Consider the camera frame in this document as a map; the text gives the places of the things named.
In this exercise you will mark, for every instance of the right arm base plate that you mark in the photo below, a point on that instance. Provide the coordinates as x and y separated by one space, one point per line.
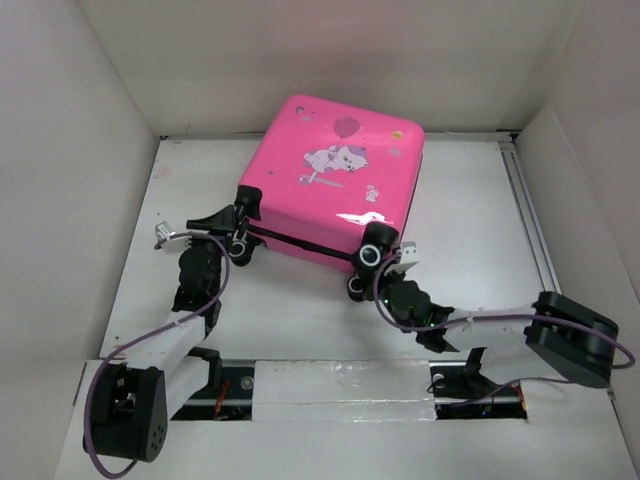
462 393

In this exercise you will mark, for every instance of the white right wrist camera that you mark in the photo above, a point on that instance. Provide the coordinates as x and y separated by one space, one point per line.
408 257

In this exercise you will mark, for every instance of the pink suitcase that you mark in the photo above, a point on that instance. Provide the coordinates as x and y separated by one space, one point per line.
332 184

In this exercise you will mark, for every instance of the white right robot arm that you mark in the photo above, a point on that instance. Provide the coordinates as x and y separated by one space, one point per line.
554 335

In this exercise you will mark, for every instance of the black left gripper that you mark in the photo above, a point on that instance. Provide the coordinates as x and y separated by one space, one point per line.
225 221

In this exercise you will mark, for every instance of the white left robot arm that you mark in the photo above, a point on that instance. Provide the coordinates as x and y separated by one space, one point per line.
144 382

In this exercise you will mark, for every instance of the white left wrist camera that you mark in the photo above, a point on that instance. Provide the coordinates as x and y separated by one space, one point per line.
168 239

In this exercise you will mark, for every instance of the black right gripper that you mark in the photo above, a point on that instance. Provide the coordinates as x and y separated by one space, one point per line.
393 276

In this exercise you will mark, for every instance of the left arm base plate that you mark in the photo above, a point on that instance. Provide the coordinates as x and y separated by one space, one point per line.
232 400

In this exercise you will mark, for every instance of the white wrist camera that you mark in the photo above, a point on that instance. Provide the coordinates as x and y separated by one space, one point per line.
408 257
168 239

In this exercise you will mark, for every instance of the aluminium rail right edge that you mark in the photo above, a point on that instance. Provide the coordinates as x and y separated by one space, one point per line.
526 210

